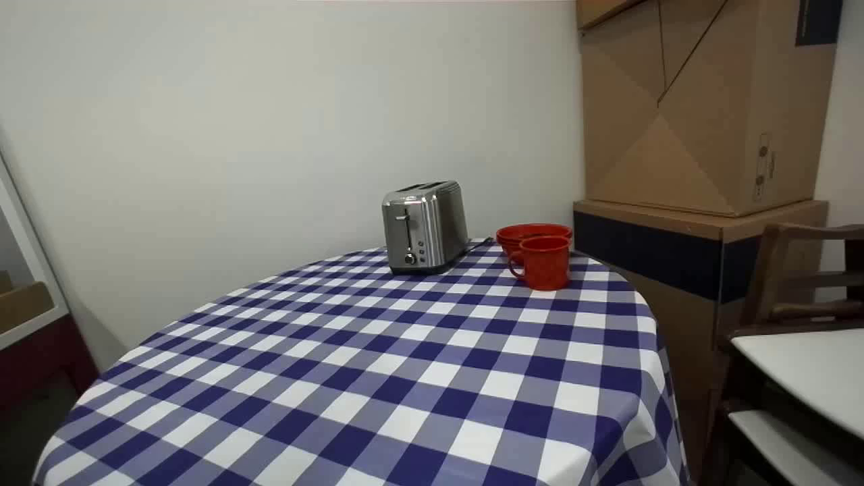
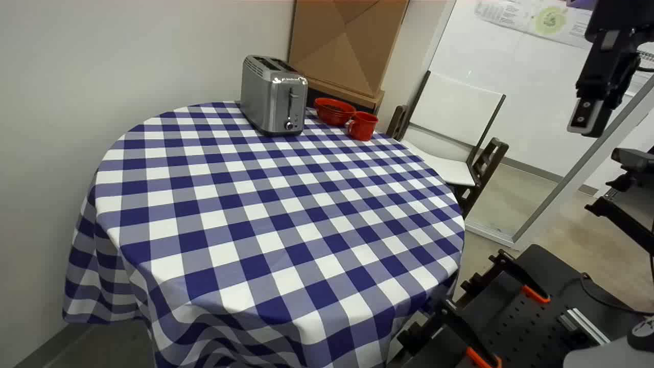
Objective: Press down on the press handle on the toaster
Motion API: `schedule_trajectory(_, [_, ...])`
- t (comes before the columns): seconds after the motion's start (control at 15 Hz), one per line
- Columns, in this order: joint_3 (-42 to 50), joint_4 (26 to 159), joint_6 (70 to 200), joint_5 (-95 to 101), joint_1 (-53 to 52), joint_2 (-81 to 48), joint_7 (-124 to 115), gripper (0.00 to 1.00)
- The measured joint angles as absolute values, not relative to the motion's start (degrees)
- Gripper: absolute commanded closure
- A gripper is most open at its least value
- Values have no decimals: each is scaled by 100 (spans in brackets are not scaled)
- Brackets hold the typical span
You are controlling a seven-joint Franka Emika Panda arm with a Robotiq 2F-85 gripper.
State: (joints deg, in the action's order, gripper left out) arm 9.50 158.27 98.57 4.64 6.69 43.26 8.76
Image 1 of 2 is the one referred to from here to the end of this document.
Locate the red bowl behind mug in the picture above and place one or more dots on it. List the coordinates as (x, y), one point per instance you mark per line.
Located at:
(512, 236)

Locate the cardboard box with dark band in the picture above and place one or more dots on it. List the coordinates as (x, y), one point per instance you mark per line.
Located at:
(694, 274)

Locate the red and white shelf unit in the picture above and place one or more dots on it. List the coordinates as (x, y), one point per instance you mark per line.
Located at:
(39, 336)

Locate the red mug with handle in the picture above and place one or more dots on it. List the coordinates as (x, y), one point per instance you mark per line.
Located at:
(542, 263)

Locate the white side table top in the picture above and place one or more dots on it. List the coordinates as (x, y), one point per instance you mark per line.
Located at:
(818, 367)

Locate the dark wooden chair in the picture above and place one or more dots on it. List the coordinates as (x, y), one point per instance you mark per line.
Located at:
(809, 279)

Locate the large cardboard box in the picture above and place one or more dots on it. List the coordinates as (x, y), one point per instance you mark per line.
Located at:
(708, 105)

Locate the blue white checkered tablecloth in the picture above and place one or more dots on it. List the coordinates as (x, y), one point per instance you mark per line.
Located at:
(346, 374)

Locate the silver two-slice toaster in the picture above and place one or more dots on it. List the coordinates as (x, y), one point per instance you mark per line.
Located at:
(424, 227)

